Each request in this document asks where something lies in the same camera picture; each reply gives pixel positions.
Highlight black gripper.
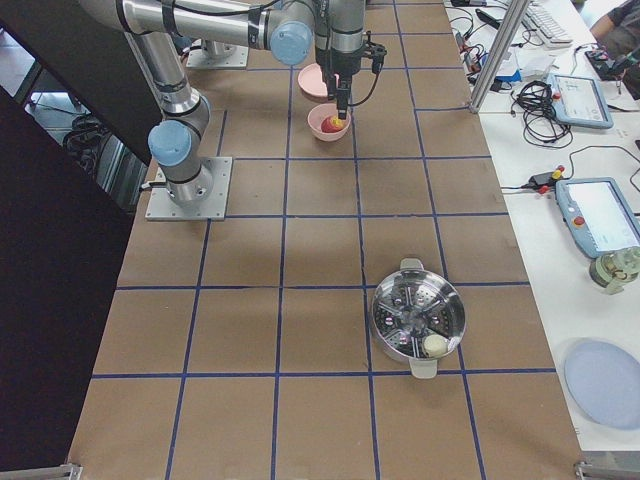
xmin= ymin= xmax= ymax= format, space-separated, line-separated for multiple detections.
xmin=324 ymin=48 xmax=361 ymax=120

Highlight near teach pendant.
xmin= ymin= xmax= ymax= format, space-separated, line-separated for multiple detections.
xmin=555 ymin=177 xmax=639 ymax=259

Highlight pink plate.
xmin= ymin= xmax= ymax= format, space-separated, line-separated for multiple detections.
xmin=297 ymin=63 xmax=331 ymax=100

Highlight coiled black cables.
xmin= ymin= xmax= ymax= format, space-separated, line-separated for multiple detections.
xmin=509 ymin=79 xmax=574 ymax=147

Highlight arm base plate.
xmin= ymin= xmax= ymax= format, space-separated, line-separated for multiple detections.
xmin=186 ymin=39 xmax=249 ymax=70
xmin=145 ymin=157 xmax=233 ymax=221

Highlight white keyboard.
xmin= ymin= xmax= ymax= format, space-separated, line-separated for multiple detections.
xmin=522 ymin=3 xmax=573 ymax=49

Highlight grey round disc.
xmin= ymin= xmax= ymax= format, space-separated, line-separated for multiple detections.
xmin=564 ymin=340 xmax=639 ymax=430

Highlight steel steamer pot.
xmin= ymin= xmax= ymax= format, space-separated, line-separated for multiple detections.
xmin=370 ymin=257 xmax=466 ymax=379

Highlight pink bowl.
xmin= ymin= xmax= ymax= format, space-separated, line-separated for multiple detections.
xmin=307 ymin=103 xmax=351 ymax=142

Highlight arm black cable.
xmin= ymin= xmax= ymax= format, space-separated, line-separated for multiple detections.
xmin=347 ymin=30 xmax=389 ymax=107

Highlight far teach pendant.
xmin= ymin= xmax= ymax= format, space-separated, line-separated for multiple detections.
xmin=545 ymin=73 xmax=613 ymax=129

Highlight aluminium profile post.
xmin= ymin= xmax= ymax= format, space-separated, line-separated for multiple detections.
xmin=469 ymin=0 xmax=528 ymax=114

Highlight glass jar with lid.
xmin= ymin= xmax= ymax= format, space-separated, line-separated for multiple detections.
xmin=589 ymin=246 xmax=639 ymax=295

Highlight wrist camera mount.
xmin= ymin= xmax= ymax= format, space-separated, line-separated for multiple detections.
xmin=363 ymin=31 xmax=387 ymax=75

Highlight black power adapter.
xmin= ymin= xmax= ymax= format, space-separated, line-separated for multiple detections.
xmin=526 ymin=172 xmax=557 ymax=191

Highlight red yellow apple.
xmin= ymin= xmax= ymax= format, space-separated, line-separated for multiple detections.
xmin=320 ymin=115 xmax=346 ymax=133

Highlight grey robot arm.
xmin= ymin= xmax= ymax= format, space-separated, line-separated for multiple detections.
xmin=80 ymin=1 xmax=270 ymax=208
xmin=266 ymin=1 xmax=365 ymax=120

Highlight seated person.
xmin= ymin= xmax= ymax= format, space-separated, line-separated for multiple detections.
xmin=589 ymin=0 xmax=640 ymax=101

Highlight teach pendant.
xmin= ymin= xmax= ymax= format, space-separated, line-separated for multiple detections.
xmin=555 ymin=177 xmax=639 ymax=259
xmin=545 ymin=73 xmax=613 ymax=129

